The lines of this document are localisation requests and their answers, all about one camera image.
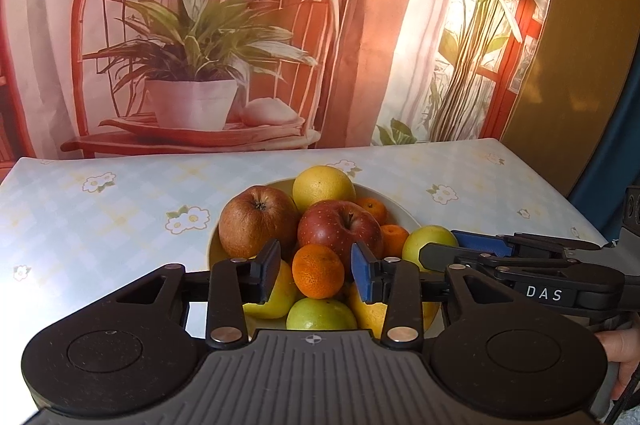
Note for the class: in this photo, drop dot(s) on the floral checked tablecloth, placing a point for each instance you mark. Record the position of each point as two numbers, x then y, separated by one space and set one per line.
100 225

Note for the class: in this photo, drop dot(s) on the cream ceramic plate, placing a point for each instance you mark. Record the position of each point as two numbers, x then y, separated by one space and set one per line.
400 215

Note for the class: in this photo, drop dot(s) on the printed backdrop cloth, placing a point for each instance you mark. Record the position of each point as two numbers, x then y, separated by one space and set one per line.
375 5

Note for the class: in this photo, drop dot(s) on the brown russet apple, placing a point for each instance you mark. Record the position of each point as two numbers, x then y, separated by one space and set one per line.
255 220

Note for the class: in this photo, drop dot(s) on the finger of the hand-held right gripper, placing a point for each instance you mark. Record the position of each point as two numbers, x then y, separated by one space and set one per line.
450 255
480 242

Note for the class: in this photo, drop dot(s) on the green apple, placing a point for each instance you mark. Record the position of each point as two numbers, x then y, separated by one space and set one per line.
430 237
320 315

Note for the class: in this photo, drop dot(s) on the red apple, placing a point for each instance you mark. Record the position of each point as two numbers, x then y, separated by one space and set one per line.
340 227

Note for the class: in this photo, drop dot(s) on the blue curtain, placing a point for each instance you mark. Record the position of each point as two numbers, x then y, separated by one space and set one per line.
610 185

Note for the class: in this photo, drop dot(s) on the yellow lemon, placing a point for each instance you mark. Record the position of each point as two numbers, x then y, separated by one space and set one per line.
372 316

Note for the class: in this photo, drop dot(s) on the tangerine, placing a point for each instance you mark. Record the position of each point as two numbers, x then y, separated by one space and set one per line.
371 207
395 239
317 270

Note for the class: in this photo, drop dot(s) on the person's right hand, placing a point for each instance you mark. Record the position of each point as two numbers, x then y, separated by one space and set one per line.
625 350

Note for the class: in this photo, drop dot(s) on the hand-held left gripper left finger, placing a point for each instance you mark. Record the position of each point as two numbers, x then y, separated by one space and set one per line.
270 272

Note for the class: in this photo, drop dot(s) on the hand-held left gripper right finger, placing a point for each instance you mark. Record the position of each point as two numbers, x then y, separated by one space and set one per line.
361 277

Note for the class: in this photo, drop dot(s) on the large yellow citrus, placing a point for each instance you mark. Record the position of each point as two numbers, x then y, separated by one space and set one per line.
322 187

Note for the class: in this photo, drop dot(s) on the yellow-green round fruit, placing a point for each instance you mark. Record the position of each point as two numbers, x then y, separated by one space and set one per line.
277 292

